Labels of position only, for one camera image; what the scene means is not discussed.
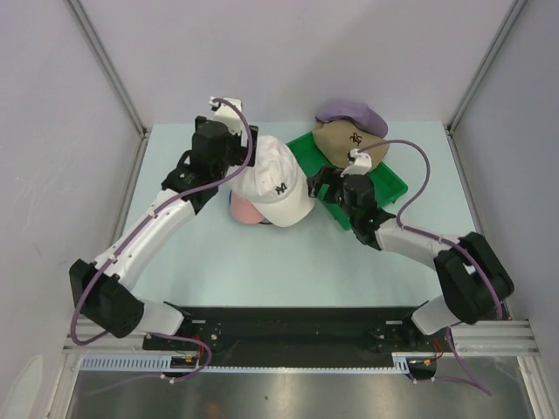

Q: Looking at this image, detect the tan cap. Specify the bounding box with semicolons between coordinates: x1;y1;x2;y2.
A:
313;120;390;168

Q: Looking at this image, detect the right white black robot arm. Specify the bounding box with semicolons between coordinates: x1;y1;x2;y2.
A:
307;166;514;350

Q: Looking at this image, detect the right aluminium corner post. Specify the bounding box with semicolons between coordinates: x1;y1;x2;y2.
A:
446;0;529;136

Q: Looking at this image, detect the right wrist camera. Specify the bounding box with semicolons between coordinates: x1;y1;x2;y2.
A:
341;148;373;177

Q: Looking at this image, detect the purple cap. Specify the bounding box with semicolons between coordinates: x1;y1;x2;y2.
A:
314;100;389;138

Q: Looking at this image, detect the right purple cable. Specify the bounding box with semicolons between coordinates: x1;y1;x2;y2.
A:
360;138;507;319

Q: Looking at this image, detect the aluminium corner post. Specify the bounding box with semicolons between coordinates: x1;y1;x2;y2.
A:
446;0;529;136
63;0;147;138

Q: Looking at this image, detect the left aluminium corner post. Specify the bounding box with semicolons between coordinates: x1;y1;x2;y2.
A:
63;0;147;138

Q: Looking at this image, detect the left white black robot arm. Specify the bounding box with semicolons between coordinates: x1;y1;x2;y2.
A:
69;116;259;349

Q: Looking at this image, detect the purple cable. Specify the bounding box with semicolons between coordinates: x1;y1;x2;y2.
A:
360;138;507;319
69;97;254;347

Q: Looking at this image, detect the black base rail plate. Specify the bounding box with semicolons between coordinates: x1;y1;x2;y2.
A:
142;306;445;367

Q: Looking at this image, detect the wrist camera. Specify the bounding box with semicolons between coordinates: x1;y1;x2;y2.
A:
210;96;244;134
341;148;373;177

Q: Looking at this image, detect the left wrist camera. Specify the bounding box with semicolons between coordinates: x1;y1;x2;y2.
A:
210;96;244;134

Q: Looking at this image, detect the white cable duct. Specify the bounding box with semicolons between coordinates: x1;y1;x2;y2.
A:
79;354;436;376

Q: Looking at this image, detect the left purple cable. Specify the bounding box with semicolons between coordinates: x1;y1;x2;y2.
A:
69;97;254;347

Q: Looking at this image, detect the blue mesh cap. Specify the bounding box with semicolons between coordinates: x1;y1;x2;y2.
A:
226;191;276;228

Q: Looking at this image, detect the white NY cap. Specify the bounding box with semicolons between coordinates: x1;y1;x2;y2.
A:
230;135;315;228

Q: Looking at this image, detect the aluminium frame beam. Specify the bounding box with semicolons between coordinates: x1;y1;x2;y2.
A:
62;320;540;357

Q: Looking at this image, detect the green plastic tray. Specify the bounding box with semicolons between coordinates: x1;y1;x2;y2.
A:
287;132;408;230

